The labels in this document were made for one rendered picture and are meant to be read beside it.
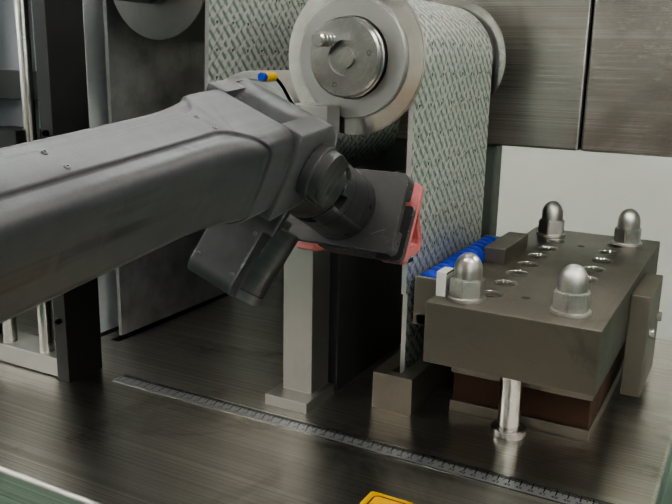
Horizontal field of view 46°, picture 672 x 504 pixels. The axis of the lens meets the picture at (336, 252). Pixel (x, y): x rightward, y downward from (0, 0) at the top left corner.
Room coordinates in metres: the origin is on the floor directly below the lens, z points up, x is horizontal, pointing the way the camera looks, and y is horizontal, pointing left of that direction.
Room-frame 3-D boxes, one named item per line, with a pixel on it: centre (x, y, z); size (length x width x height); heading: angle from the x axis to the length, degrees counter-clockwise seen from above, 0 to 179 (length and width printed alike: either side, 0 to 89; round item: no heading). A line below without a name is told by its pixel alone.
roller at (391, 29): (0.90, -0.07, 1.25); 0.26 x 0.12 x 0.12; 152
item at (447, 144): (0.87, -0.12, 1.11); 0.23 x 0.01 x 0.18; 152
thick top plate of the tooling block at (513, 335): (0.85, -0.25, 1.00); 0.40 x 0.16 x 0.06; 152
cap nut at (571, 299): (0.68, -0.21, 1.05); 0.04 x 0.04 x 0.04
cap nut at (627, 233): (0.97, -0.36, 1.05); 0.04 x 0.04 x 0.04
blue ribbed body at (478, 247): (0.86, -0.14, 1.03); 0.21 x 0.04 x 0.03; 152
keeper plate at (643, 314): (0.82, -0.34, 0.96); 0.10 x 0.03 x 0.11; 152
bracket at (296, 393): (0.77, 0.04, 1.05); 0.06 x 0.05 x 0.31; 152
